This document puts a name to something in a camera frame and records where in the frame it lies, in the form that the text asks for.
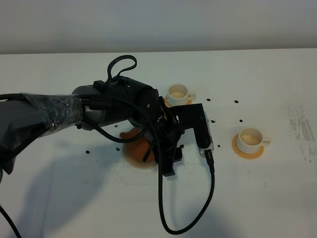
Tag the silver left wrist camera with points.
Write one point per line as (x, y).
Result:
(194, 117)

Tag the white teacup near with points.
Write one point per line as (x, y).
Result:
(250, 140)

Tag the orange coaster far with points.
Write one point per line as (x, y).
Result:
(189, 102)

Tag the brown clay teapot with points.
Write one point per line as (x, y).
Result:
(141, 141)

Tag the white teacup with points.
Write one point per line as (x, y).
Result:
(250, 140)
(179, 94)

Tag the orange coaster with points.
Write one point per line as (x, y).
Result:
(189, 102)
(244, 155)

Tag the white teacup far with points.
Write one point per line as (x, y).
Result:
(179, 94)

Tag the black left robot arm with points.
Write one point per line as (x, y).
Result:
(27, 117)

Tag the orange coaster near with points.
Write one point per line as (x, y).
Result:
(244, 155)

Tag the beige round teapot coaster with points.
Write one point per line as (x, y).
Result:
(134, 155)

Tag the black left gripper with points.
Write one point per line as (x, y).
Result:
(122, 98)

